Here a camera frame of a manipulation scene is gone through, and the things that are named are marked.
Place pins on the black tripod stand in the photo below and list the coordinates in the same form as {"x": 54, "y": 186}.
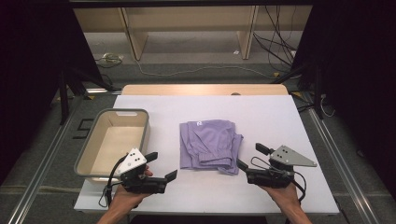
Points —
{"x": 63, "y": 96}
{"x": 317, "y": 93}

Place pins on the wooden table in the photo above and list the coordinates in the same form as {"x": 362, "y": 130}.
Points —
{"x": 186, "y": 89}

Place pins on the beige basket with grey rim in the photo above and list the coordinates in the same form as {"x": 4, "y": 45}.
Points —
{"x": 109, "y": 146}

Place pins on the black curtain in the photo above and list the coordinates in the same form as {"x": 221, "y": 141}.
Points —
{"x": 358, "y": 77}
{"x": 37, "y": 77}

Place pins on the person's right hand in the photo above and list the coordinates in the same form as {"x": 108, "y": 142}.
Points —
{"x": 285, "y": 197}

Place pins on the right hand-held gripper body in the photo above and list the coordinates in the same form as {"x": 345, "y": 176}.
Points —
{"x": 291, "y": 158}

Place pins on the light wooden desk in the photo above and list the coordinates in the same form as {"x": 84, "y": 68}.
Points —
{"x": 186, "y": 18}

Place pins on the person's left hand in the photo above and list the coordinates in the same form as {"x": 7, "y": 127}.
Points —
{"x": 126, "y": 199}

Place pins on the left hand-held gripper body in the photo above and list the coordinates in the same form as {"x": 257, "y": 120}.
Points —
{"x": 132, "y": 160}

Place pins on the purple shorts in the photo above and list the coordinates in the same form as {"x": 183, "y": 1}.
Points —
{"x": 208, "y": 143}

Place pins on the metal floor rail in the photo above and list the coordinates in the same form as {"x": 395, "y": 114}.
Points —
{"x": 342, "y": 174}
{"x": 40, "y": 174}

